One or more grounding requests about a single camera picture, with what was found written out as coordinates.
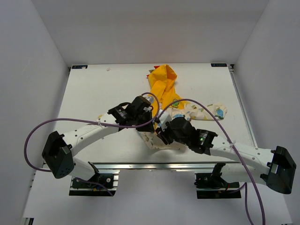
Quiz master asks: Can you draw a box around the yellow dinosaur print kids jacket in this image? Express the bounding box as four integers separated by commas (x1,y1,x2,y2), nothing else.
139,64,227,150

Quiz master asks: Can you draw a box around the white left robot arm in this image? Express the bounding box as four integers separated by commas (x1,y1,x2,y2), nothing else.
42,96,156,187

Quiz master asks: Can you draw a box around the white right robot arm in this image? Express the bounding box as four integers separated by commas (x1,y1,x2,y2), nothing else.
156,117,296,195

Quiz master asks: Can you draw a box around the dark blue corner label right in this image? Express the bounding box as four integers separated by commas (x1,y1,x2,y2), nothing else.
210,63,227,68

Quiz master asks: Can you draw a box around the dark blue corner label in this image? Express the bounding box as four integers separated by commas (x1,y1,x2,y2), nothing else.
71,65,88,69
210,63,227,68

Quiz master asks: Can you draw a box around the dark blue corner label left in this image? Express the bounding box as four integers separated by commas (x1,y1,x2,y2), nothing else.
71,65,88,69

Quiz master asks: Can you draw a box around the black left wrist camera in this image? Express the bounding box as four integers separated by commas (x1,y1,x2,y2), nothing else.
142,92,155,104

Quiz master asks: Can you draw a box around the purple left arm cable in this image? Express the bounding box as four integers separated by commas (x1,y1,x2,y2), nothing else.
23,92,161,196

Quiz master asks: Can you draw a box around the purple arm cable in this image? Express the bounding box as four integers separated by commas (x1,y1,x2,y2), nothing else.
23,92,161,196
154,98,266,225

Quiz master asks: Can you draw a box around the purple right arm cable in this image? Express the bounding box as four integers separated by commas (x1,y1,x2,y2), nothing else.
154,98,266,225

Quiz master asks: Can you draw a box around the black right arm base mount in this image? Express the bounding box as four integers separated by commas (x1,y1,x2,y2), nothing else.
194,163,242,199

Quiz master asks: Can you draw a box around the aluminium right side rail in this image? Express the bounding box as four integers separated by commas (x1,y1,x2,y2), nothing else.
228,64,257,147

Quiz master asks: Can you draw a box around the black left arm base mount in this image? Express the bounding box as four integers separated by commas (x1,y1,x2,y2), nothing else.
69,170,120,197

